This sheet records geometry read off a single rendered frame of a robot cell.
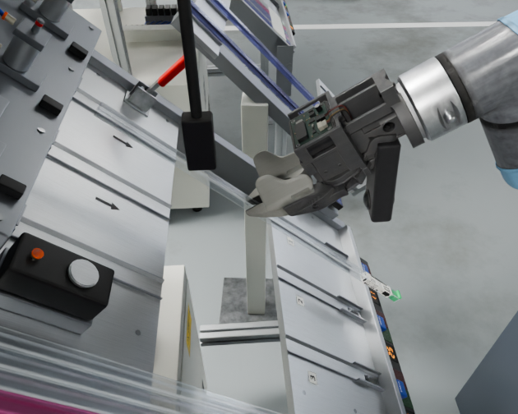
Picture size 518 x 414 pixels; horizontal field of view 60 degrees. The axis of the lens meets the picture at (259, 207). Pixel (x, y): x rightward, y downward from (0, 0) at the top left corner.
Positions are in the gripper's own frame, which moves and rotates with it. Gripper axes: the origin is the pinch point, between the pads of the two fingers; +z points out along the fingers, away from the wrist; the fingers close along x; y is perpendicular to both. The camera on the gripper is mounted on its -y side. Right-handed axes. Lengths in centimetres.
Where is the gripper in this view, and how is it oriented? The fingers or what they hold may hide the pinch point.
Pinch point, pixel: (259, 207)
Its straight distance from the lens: 54.4
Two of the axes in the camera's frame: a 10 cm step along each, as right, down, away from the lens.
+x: 0.6, 6.8, -7.3
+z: -8.4, 4.3, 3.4
